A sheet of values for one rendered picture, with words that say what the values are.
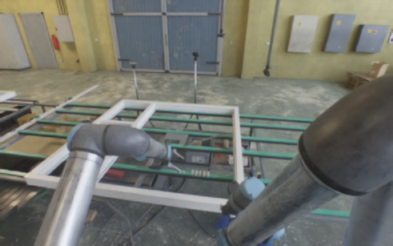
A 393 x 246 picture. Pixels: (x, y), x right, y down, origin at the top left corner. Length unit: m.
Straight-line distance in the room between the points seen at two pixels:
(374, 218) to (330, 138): 0.22
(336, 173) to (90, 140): 0.69
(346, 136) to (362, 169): 0.04
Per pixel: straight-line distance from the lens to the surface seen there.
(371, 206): 0.47
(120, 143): 0.74
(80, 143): 0.78
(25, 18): 10.67
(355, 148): 0.29
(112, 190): 1.41
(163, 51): 7.74
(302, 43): 7.62
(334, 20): 7.86
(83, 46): 8.77
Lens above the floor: 1.89
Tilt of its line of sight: 28 degrees down
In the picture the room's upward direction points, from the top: straight up
